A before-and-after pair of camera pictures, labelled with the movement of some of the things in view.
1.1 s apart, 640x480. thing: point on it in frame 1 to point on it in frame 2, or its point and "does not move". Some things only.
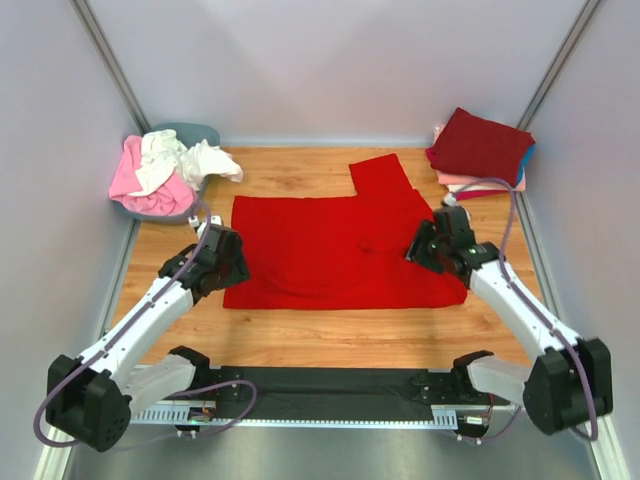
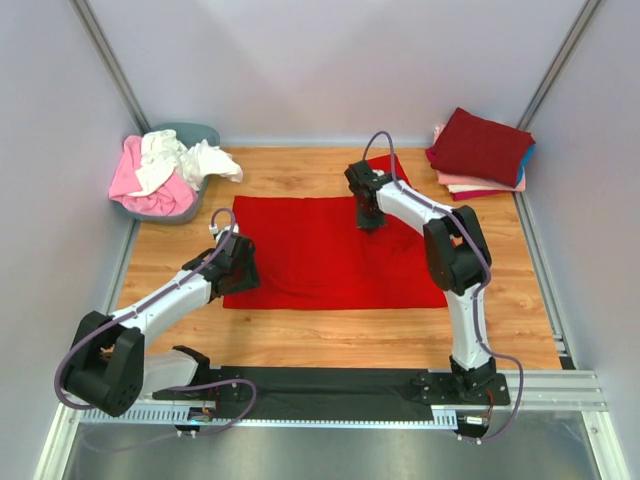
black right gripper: [422, 236] to [366, 224]
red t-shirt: [339, 251] does not move
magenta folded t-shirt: [469, 194] does not move
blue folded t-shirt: [529, 154] does not move
